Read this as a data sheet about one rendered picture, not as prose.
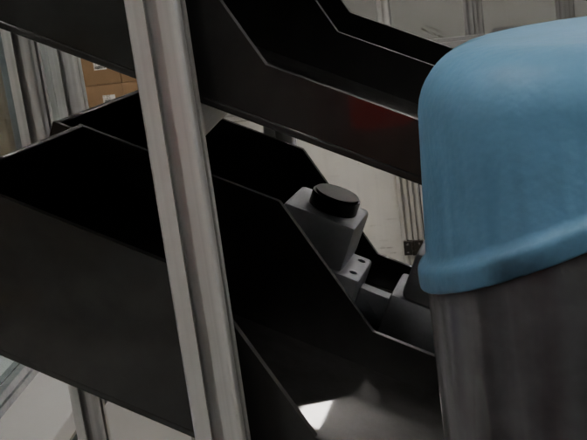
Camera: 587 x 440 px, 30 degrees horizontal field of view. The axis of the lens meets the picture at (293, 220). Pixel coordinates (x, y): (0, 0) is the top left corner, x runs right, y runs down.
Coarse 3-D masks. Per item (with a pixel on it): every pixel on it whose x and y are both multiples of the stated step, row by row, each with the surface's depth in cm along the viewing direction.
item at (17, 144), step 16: (0, 32) 175; (0, 48) 174; (0, 64) 174; (0, 80) 173; (0, 96) 172; (0, 112) 172; (0, 128) 171; (16, 128) 178; (0, 144) 170; (16, 144) 177; (0, 368) 161; (0, 384) 161
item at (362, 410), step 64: (0, 192) 53; (64, 192) 61; (128, 192) 60; (256, 192) 58; (0, 256) 49; (64, 256) 48; (128, 256) 47; (256, 256) 59; (320, 256) 58; (0, 320) 49; (64, 320) 49; (128, 320) 48; (256, 320) 60; (320, 320) 59; (128, 384) 49; (256, 384) 47; (320, 384) 56; (384, 384) 58
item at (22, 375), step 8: (16, 368) 167; (24, 368) 167; (8, 376) 165; (16, 376) 164; (24, 376) 168; (32, 376) 170; (8, 384) 161; (16, 384) 163; (24, 384) 167; (0, 392) 158; (8, 392) 160; (16, 392) 163; (0, 400) 157; (8, 400) 160; (0, 408) 157; (8, 408) 159; (0, 416) 156
